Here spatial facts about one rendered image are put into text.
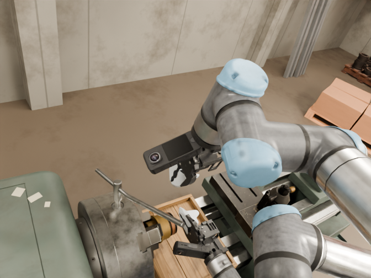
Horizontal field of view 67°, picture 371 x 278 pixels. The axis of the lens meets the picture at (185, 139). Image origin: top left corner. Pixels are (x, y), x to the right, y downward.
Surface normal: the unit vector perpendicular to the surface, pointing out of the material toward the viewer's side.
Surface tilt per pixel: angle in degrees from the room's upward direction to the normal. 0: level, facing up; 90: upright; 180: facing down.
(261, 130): 11
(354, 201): 85
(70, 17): 90
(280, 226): 19
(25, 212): 0
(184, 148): 30
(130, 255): 40
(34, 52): 90
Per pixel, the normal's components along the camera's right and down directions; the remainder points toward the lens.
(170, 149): -0.12, -0.44
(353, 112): -0.66, 0.37
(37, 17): 0.59, 0.62
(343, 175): -0.80, -0.43
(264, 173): 0.09, 0.80
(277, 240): -0.26, -0.77
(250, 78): 0.32, -0.59
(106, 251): 0.42, -0.37
